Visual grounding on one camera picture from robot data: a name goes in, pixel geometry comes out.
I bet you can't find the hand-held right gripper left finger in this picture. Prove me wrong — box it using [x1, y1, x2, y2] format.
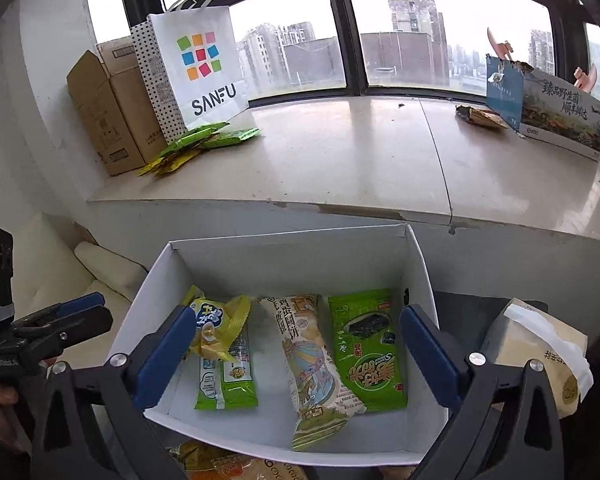
[30, 305, 198, 480]

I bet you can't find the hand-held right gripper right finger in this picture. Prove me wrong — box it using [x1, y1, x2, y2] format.
[399, 304, 566, 480]

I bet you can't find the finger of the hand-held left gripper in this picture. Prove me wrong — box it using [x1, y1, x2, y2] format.
[10, 307, 115, 357]
[12, 292, 106, 331]

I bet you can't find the green seaweed snack packet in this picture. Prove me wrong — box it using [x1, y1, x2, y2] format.
[327, 288, 409, 413]

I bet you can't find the green white snack packet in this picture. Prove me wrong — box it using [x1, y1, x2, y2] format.
[195, 327, 259, 411]

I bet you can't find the yellow snack bag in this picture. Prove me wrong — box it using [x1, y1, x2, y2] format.
[181, 285, 252, 362]

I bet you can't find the cream illustrated snack packet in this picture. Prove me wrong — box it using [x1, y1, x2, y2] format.
[259, 294, 367, 452]

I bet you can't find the orange snack packet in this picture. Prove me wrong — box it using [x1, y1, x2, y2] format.
[167, 440, 311, 480]

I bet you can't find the white cardboard box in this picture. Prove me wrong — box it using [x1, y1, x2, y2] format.
[107, 224, 451, 466]

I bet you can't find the cream cushion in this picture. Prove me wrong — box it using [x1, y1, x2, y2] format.
[75, 241, 148, 303]

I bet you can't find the cream sofa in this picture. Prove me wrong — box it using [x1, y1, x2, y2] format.
[10, 212, 148, 361]

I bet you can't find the cream tissue pack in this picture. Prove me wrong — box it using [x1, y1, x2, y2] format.
[490, 297, 595, 418]

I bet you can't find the brown cardboard box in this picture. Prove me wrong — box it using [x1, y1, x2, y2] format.
[66, 40, 168, 177]

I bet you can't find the pile of green yellow sachets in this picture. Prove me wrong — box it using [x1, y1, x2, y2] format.
[137, 121, 262, 178]

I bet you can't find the torn brown wrapper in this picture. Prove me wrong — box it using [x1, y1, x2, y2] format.
[455, 104, 508, 131]

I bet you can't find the white polka dot shopping bag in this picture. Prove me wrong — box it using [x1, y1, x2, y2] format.
[131, 0, 251, 146]

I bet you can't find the blue printed gift box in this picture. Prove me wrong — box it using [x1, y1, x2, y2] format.
[485, 54, 600, 161]

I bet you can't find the black window frame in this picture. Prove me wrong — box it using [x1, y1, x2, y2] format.
[82, 0, 600, 98]

